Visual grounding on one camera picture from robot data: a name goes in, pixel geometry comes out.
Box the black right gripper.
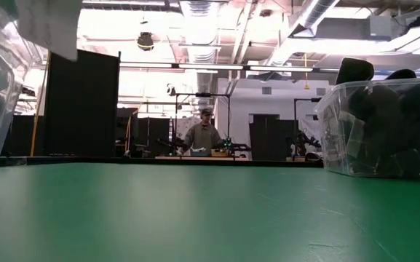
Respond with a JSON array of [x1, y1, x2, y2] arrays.
[[335, 57, 375, 85]]

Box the grey plaid towel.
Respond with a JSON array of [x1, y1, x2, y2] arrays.
[[335, 111, 365, 172]]

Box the dark grey towel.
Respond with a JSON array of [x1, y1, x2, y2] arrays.
[[347, 85, 420, 175]]

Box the dark cabinet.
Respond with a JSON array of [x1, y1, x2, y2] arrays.
[[248, 114, 298, 162]]

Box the ceiling light strip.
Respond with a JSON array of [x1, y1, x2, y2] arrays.
[[120, 62, 314, 73]]

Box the person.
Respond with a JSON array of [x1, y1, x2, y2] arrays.
[[181, 108, 225, 156]]

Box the small wooden workbench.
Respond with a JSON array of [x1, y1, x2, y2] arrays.
[[154, 155, 249, 162]]

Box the black ceiling dome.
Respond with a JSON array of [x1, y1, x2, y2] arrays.
[[136, 31, 155, 52]]

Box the green table mat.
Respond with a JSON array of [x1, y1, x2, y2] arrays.
[[0, 162, 420, 262]]

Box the black partition panel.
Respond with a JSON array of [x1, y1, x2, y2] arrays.
[[44, 49, 122, 158]]

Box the silver ventilation duct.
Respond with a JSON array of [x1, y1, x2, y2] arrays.
[[180, 0, 220, 106]]

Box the low black partition wall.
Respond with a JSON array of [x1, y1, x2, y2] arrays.
[[1, 114, 47, 157], [136, 116, 170, 158]]

